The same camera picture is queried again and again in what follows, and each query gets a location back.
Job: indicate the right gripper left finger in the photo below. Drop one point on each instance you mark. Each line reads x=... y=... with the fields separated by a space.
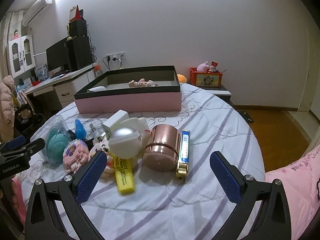
x=43 y=220

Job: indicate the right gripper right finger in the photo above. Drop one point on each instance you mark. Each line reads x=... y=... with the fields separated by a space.
x=273 y=218

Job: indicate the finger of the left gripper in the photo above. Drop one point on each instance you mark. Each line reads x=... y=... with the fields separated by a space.
x=12 y=145
x=27 y=149

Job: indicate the clear box with teal item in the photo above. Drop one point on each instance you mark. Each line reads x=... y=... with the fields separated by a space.
x=56 y=138

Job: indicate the pink block donut toy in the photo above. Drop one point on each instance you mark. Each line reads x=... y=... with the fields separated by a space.
x=75 y=155

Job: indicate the blue plastic tool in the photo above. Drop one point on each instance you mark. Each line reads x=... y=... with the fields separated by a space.
x=80 y=132

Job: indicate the clear skull glass bottle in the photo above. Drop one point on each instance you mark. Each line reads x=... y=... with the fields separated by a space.
x=97 y=131

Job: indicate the blue gold harmonica box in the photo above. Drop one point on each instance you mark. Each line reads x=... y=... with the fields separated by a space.
x=182 y=167

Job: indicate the white power adapter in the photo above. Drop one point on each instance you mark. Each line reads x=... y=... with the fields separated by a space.
x=112 y=123

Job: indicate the white mini hair dryer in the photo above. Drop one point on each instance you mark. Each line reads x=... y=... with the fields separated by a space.
x=97 y=89

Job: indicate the yellow highlighter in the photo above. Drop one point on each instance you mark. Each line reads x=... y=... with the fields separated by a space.
x=124 y=175

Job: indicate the white round lamp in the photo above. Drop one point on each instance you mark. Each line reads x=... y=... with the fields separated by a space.
x=125 y=143

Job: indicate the rose gold cylinder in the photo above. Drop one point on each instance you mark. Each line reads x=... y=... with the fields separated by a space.
x=161 y=151

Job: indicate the pink puffer jacket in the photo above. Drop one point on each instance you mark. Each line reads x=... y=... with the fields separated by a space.
x=7 y=109

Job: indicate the striped white bed cover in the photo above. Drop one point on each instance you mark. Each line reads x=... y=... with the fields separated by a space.
x=163 y=207

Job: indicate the pink blanket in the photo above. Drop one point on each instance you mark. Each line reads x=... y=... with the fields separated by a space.
x=300 y=180

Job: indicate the white desk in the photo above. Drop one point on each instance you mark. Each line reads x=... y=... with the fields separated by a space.
x=59 y=91

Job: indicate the white glass door cabinet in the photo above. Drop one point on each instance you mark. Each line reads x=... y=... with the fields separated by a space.
x=21 y=55

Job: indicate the black computer monitor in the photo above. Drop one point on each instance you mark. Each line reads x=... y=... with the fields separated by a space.
x=57 y=56

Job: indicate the pink black storage box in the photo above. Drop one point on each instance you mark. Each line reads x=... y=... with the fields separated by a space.
x=166 y=97

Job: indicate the orange cap water bottle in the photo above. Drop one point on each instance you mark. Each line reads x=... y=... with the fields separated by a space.
x=97 y=69

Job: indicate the black computer tower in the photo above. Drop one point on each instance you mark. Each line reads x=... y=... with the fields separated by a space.
x=79 y=53

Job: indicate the pink figurine on cabinet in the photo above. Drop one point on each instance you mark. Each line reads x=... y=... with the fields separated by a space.
x=16 y=34

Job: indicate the red toy crate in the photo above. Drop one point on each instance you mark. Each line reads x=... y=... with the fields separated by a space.
x=205 y=79

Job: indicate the beige curtain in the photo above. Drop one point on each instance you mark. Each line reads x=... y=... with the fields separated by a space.
x=5 y=24

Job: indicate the black small speaker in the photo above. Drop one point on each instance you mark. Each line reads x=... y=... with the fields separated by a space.
x=77 y=28

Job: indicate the orange night light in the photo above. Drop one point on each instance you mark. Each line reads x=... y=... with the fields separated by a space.
x=182 y=78

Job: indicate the red desk calendar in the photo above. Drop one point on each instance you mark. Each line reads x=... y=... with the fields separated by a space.
x=75 y=14

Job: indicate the white air conditioner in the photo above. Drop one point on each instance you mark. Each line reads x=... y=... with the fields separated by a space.
x=34 y=10

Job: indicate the wall power outlet strip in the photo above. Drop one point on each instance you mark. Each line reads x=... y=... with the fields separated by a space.
x=116 y=56

